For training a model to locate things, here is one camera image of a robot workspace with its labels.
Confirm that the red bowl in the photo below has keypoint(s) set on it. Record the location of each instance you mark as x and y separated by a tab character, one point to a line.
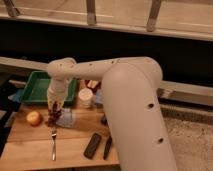
93	89

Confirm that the black tape roll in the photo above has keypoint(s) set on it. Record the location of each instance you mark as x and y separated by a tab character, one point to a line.
104	120

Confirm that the white wrapped gripper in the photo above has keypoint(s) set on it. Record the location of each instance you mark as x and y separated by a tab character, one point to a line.
57	92

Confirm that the black remote control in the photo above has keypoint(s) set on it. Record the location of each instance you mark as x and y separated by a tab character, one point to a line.
92	146

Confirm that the yellow red apple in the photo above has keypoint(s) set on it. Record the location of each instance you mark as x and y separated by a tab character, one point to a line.
34	118

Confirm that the white cup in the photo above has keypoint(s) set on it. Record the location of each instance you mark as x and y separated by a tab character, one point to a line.
86	96

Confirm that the silver fork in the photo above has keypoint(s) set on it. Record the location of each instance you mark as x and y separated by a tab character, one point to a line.
54	134

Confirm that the grey blue cloth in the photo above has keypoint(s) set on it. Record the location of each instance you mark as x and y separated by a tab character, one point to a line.
67	118

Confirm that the banana piece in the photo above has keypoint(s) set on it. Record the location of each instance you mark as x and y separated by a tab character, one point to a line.
93	84

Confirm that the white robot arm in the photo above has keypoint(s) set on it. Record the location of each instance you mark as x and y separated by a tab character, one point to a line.
129	92

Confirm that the blue object left of table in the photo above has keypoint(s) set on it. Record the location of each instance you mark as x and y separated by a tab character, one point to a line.
16	97

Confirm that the green plastic tray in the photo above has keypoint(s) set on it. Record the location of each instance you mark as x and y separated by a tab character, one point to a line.
35	91

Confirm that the dark red grape bunch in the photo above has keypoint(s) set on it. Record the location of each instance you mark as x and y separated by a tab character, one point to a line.
54	114

